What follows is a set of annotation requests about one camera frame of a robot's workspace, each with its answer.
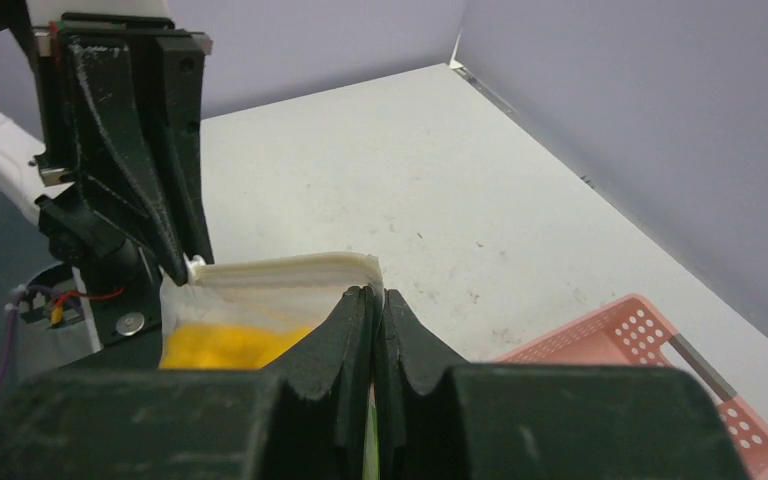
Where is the white round bag slider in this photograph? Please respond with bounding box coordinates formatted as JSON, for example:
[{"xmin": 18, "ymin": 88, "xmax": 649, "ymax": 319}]
[{"xmin": 184, "ymin": 255, "xmax": 207, "ymax": 284}]

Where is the clear dotted zip top bag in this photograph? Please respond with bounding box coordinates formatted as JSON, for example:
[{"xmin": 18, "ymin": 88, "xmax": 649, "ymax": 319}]
[{"xmin": 159, "ymin": 252, "xmax": 383, "ymax": 360}]

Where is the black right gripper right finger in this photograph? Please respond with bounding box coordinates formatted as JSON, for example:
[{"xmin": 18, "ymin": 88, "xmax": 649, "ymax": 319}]
[{"xmin": 373, "ymin": 290, "xmax": 749, "ymax": 479}]

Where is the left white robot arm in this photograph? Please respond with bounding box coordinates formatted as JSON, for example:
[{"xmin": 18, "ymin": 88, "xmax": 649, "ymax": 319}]
[{"xmin": 0, "ymin": 1, "xmax": 214, "ymax": 345}]

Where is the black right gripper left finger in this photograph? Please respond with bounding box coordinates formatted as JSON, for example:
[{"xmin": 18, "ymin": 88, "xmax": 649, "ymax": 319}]
[{"xmin": 0, "ymin": 287, "xmax": 374, "ymax": 479}]

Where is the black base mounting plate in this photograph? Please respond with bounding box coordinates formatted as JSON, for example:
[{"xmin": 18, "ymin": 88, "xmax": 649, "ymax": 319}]
[{"xmin": 52, "ymin": 279, "xmax": 162, "ymax": 370}]

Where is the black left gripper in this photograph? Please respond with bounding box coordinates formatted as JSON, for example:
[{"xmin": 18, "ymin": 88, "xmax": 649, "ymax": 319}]
[{"xmin": 33, "ymin": 11, "xmax": 213, "ymax": 284}]

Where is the yellow toy bell pepper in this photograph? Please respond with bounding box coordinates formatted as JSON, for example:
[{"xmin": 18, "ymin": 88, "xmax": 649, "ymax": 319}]
[{"xmin": 159, "ymin": 323, "xmax": 313, "ymax": 370}]

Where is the pink perforated plastic basket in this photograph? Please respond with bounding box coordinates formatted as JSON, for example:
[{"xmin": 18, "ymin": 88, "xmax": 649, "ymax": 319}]
[{"xmin": 498, "ymin": 294, "xmax": 768, "ymax": 479}]

